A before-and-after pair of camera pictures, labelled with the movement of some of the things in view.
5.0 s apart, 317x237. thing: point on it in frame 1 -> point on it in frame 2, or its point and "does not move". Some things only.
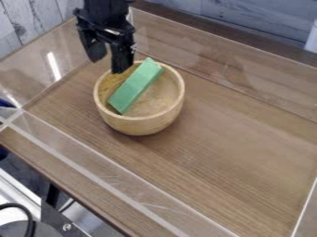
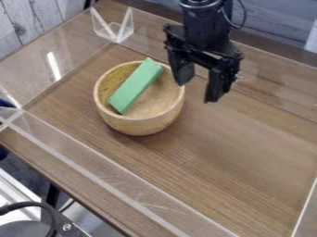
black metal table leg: [52, 195] does not move
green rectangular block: [136, 86] does not move
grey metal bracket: [53, 217] does not move
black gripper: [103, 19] -> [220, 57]
